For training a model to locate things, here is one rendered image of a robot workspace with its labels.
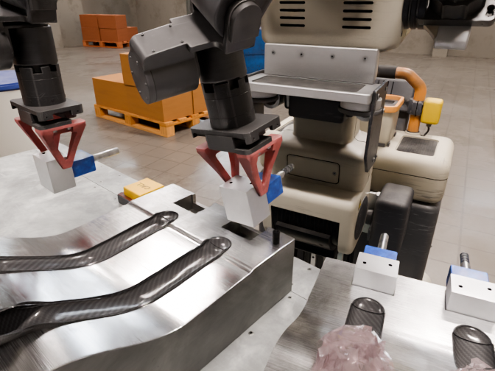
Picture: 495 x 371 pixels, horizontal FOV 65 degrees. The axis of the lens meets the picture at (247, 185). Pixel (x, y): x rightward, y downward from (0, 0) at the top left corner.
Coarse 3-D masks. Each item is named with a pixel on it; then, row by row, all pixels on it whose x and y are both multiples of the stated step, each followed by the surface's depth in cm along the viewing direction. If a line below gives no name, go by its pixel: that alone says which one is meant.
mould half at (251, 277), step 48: (0, 240) 47; (48, 240) 52; (96, 240) 53; (144, 240) 52; (192, 240) 52; (240, 240) 51; (288, 240) 51; (0, 288) 37; (48, 288) 39; (96, 288) 43; (192, 288) 44; (240, 288) 45; (288, 288) 55; (48, 336) 32; (96, 336) 34; (144, 336) 36; (192, 336) 41
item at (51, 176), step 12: (36, 156) 59; (48, 156) 59; (84, 156) 63; (96, 156) 65; (108, 156) 67; (36, 168) 61; (48, 168) 58; (60, 168) 59; (72, 168) 61; (84, 168) 63; (48, 180) 59; (60, 180) 60; (72, 180) 61
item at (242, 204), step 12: (288, 168) 58; (228, 180) 53; (240, 180) 52; (276, 180) 53; (228, 192) 51; (240, 192) 49; (252, 192) 49; (276, 192) 54; (228, 204) 52; (240, 204) 50; (252, 204) 50; (264, 204) 52; (228, 216) 54; (240, 216) 52; (252, 216) 50; (264, 216) 52
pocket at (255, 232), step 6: (228, 222) 56; (234, 222) 57; (228, 228) 56; (234, 228) 57; (240, 228) 58; (246, 228) 57; (252, 228) 57; (240, 234) 58; (246, 234) 58; (252, 234) 57; (258, 234) 56
